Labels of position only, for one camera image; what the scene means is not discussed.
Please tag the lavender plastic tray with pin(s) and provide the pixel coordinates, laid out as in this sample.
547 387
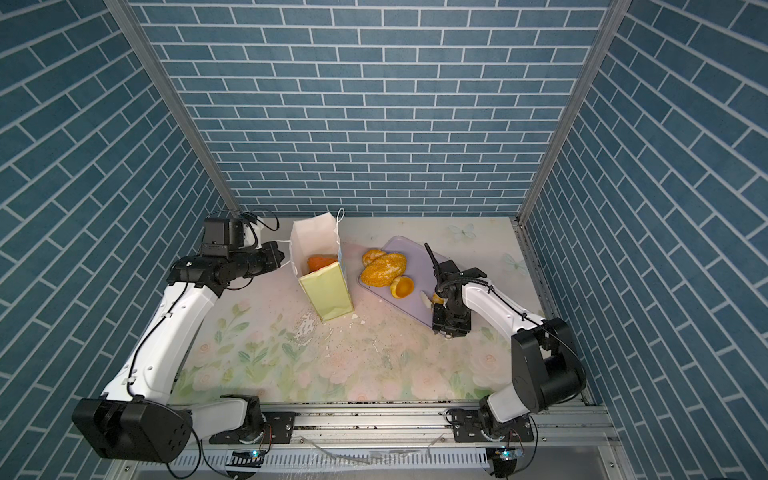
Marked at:
420 270

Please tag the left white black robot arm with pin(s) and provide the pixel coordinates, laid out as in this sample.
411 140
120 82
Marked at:
132 418

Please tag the aluminium front rail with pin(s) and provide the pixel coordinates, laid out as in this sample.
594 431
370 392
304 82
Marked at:
419 425

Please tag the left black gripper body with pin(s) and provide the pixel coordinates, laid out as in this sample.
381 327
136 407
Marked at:
251 262

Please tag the sesame oval bread loaf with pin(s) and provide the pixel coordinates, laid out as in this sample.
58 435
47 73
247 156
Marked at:
381 271

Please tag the white vented cable duct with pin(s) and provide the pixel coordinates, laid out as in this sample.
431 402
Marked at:
316 460

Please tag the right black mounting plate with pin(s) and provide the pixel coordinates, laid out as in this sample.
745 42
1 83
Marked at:
476 425

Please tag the yellow orange round bun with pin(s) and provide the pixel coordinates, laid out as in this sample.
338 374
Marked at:
401 287

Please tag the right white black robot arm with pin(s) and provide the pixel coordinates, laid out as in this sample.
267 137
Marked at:
545 368

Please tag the reddish brown croissant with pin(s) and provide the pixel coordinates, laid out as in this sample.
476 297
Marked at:
318 262

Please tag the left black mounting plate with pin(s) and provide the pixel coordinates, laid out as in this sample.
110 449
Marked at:
269 428

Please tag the black mounting plate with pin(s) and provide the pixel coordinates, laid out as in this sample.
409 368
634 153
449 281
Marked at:
269 428
476 425

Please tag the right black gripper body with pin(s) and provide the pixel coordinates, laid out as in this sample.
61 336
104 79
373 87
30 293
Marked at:
453 319

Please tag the small golden roll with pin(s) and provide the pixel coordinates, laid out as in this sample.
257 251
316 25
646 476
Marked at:
372 255

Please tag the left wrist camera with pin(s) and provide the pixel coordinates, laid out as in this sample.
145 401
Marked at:
225 236

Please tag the white green paper bag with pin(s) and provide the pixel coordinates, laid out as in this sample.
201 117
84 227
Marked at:
326 289

